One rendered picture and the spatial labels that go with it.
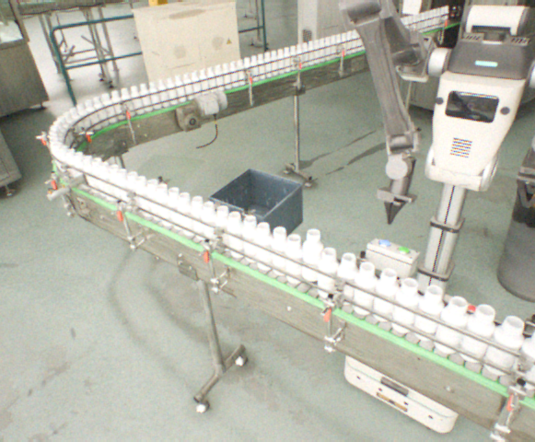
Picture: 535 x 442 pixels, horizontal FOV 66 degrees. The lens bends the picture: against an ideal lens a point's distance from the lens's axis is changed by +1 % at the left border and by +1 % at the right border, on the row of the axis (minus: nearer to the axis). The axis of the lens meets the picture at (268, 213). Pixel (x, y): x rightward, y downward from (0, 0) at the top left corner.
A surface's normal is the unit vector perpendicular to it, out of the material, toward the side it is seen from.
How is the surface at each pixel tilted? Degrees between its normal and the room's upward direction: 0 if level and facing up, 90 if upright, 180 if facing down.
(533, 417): 90
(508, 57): 90
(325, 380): 0
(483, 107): 90
